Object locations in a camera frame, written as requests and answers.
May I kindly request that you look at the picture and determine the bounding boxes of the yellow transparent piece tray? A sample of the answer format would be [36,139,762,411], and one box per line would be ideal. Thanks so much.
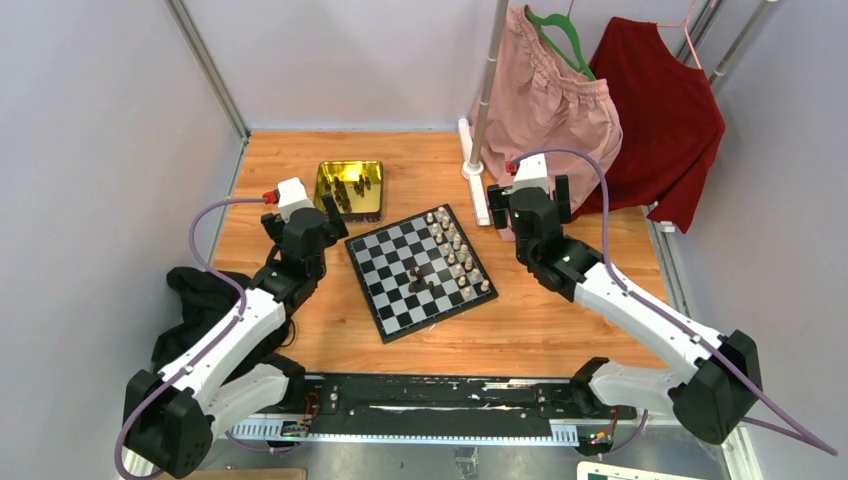
[314,160,385,224]

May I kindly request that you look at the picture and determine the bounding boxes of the white clothes rack stand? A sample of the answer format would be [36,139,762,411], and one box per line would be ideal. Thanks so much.
[457,0,509,226]

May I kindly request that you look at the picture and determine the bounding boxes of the dark red hanging shirt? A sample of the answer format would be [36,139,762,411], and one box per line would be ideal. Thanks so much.
[590,17,725,232]

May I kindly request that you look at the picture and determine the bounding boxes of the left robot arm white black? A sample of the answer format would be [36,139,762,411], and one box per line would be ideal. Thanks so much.
[114,185,348,479]

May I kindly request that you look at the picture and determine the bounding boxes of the black white chess board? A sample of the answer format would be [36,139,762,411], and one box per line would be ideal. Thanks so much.
[345,204,498,343]

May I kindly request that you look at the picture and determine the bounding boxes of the dark chess pieces in tray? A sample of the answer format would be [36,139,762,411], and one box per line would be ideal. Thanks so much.
[319,174,371,214]

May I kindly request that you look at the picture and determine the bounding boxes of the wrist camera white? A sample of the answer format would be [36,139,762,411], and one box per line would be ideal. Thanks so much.
[507,153,551,196]
[262,177,314,222]

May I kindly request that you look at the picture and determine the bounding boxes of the pink hanging shorts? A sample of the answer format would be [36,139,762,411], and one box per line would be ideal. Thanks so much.
[480,6,624,211]

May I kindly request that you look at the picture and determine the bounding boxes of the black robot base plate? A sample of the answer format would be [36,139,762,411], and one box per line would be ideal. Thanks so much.
[268,373,638,450]

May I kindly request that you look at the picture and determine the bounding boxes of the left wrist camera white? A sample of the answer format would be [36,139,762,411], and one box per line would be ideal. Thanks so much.
[262,177,314,222]

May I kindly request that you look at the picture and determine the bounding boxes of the green clothes hanger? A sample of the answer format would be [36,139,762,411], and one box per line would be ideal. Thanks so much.
[525,10,598,82]

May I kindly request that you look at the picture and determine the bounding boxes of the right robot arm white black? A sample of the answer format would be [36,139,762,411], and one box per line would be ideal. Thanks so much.
[487,185,762,445]

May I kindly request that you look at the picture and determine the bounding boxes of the pink clothes hanger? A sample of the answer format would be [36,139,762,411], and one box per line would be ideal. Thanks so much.
[657,0,703,70]

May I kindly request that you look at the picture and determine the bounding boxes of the dark chess piece cluster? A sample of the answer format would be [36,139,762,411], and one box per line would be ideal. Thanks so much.
[408,265,435,294]

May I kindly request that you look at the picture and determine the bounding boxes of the row of light chess pieces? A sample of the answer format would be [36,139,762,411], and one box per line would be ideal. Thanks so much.
[416,206,495,305]

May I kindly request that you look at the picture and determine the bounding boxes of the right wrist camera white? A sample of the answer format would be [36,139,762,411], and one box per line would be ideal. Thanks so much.
[507,153,551,196]

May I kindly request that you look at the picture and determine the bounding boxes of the black cloth heap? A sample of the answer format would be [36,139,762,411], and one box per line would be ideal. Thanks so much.
[151,267,291,384]

